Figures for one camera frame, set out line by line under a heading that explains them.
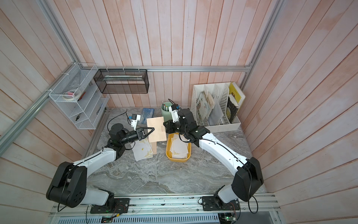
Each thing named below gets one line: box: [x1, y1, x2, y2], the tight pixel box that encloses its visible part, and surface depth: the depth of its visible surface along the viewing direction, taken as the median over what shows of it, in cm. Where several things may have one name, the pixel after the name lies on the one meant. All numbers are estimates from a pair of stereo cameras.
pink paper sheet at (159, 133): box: [146, 116, 167, 143], surface depth 78 cm
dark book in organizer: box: [226, 94, 240, 124], surface depth 100 cm
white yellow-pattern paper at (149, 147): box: [146, 140, 153, 154], surface depth 97 cm
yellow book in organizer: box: [228, 82, 246, 106], surface depth 97 cm
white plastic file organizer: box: [190, 81, 246, 133], surface depth 102 cm
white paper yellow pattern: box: [130, 138, 153, 162], surface depth 95 cm
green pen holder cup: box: [160, 101, 173, 122], surface depth 104 cm
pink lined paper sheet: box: [151, 141, 158, 155], surface depth 97 cm
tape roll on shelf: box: [62, 90, 81, 102], surface depth 75 cm
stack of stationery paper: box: [169, 133, 189, 159], surface depth 97 cm
